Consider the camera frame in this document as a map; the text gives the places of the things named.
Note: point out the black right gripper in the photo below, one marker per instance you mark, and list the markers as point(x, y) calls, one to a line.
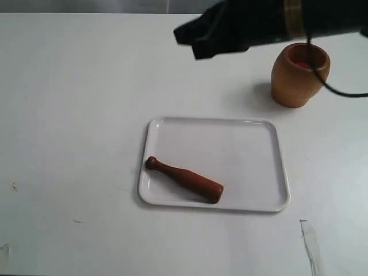
point(232, 27)

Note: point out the brown wooden pestle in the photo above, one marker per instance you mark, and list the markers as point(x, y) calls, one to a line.
point(204, 187)

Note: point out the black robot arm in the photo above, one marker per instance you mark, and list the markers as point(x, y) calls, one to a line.
point(323, 18)

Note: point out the wooden mortar cup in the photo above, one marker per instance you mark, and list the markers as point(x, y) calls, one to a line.
point(291, 85)

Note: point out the white rectangular plastic tray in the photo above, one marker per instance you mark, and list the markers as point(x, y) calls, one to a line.
point(242, 155)

